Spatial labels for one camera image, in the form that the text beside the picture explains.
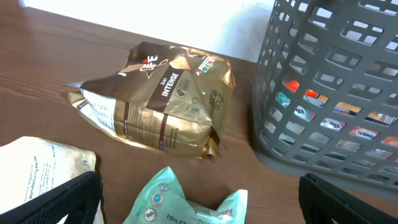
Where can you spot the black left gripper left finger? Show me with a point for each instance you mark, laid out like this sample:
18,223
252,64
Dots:
76,200

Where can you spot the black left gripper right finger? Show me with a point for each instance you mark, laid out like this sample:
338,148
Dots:
323,202

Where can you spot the colourful tissue multipack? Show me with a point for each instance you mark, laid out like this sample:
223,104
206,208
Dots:
334,139

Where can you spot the orange pasta packet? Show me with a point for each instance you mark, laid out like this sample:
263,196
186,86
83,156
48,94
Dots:
343,108

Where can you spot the gold brown coffee bag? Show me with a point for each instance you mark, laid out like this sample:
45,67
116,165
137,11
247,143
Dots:
166,98

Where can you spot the teal tissue pack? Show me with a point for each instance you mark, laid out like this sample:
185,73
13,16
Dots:
162,201

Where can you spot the cream paper pouch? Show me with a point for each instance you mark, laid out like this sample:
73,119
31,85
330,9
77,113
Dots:
32,166

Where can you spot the grey plastic basket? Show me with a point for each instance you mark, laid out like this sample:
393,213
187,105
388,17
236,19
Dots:
344,50

